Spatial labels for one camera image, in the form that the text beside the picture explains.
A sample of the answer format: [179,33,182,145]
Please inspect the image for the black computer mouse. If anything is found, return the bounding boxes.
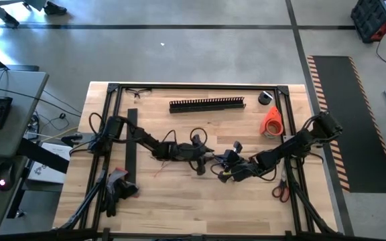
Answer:
[0,161,16,192]

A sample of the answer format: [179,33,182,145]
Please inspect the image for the black striped floor mat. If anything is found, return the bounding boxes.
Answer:
[306,55,386,194]

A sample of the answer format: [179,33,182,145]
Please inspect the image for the white cardboard box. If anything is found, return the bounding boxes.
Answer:
[27,142,72,185]

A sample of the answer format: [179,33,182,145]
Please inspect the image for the person's foot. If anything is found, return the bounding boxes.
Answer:
[43,1,68,16]

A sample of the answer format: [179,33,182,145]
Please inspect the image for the black duct cover strip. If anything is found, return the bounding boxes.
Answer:
[125,108,139,184]

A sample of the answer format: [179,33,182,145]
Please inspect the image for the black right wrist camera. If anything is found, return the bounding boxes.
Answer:
[224,140,245,165]

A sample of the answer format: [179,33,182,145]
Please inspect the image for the black red tool box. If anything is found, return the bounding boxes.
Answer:
[350,0,386,44]

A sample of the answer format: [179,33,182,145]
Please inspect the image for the orange tape dispenser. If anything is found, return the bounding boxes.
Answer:
[259,106,285,139]

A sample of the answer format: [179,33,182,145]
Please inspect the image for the grey side desk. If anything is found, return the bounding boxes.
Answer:
[0,68,50,237]

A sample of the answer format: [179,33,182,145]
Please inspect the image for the black slotted cable duct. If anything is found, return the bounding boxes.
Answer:
[168,96,247,114]

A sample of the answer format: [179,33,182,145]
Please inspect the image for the black clamp device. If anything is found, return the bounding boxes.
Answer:
[60,133,84,149]

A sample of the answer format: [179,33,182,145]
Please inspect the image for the clear safety glasses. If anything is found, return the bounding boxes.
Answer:
[125,87,153,99]

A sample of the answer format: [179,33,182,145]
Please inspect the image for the black aluminium table frame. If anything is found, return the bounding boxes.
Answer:
[54,82,340,241]

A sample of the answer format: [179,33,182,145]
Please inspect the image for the black tape roll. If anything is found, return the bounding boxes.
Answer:
[257,90,275,106]

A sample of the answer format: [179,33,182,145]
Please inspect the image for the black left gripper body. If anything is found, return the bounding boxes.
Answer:
[174,142,208,177]

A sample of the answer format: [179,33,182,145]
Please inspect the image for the red-handled scissors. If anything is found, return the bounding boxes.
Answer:
[271,169,292,204]

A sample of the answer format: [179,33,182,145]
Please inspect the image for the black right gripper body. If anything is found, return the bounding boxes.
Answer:
[218,160,259,183]

